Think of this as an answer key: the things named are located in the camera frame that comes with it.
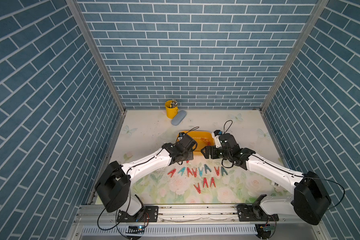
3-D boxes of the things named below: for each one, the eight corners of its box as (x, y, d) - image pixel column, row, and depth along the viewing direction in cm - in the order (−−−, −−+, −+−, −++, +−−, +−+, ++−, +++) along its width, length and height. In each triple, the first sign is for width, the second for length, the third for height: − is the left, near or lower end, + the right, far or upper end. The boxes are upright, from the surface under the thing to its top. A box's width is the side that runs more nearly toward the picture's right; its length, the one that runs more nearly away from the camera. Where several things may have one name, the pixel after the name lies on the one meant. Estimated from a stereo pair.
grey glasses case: (170, 123, 114) (169, 121, 112) (180, 110, 123) (180, 108, 121) (177, 126, 112) (177, 124, 110) (187, 113, 121) (187, 111, 119)
